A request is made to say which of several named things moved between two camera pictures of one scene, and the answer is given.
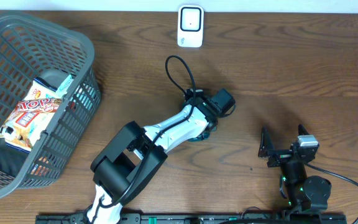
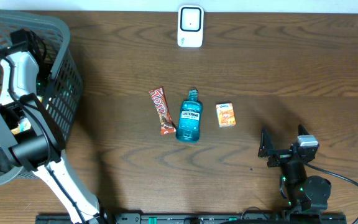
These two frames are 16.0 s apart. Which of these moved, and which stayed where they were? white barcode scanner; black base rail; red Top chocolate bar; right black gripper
Moved: red Top chocolate bar
Stayed: white barcode scanner; black base rail; right black gripper
